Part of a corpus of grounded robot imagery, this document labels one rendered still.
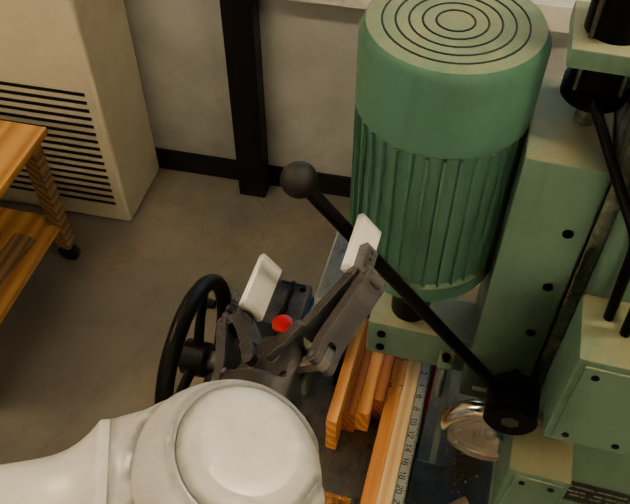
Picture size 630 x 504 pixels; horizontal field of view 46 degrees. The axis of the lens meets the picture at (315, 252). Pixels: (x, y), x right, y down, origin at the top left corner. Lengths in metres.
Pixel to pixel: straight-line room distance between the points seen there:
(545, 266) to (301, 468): 0.49
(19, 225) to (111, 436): 2.10
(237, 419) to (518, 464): 0.58
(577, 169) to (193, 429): 0.46
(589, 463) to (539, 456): 0.15
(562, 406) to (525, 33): 0.36
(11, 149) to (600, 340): 1.77
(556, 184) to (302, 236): 1.86
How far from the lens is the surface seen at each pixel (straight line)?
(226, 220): 2.61
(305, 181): 0.67
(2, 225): 2.52
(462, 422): 0.95
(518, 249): 0.80
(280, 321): 1.05
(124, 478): 0.40
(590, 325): 0.75
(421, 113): 0.67
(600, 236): 0.77
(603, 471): 1.07
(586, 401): 0.78
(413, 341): 1.01
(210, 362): 1.26
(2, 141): 2.25
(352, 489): 1.06
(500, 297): 0.86
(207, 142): 2.68
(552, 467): 0.92
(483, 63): 0.67
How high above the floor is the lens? 1.88
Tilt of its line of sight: 49 degrees down
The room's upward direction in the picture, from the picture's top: straight up
